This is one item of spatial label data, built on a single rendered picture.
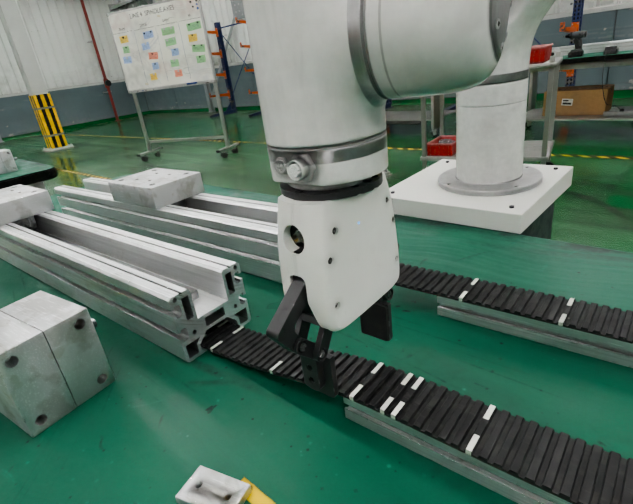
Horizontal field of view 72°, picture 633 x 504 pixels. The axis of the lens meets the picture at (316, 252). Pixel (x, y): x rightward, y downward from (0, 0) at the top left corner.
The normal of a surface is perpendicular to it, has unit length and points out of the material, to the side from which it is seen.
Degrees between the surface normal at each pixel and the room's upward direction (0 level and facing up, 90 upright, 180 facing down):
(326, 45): 92
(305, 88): 91
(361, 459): 0
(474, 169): 91
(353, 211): 86
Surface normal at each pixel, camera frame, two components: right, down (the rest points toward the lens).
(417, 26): -0.44, 0.44
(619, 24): -0.67, 0.38
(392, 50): -0.45, 0.64
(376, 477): -0.12, -0.91
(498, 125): -0.13, 0.44
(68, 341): 0.83, 0.13
